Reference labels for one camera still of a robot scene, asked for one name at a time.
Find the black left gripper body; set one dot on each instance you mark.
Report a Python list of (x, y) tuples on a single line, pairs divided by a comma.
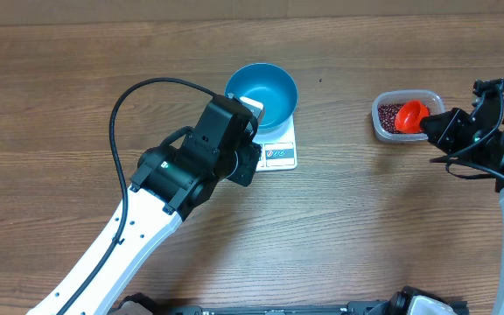
[(241, 167)]

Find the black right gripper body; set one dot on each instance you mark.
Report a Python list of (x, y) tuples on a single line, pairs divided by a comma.
[(456, 135)]

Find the red measuring scoop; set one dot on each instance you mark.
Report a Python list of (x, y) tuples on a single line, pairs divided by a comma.
[(409, 116)]

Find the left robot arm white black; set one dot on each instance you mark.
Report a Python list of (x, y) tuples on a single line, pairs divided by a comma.
[(169, 182)]

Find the white digital kitchen scale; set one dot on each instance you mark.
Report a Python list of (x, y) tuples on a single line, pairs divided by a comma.
[(279, 148)]

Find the teal blue bowl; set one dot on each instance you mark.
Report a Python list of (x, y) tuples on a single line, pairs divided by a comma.
[(270, 85)]

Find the clear plastic container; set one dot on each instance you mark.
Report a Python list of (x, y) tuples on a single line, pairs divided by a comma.
[(430, 99)]

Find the red adzuki beans pile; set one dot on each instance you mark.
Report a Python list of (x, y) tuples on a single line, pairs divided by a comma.
[(387, 114)]

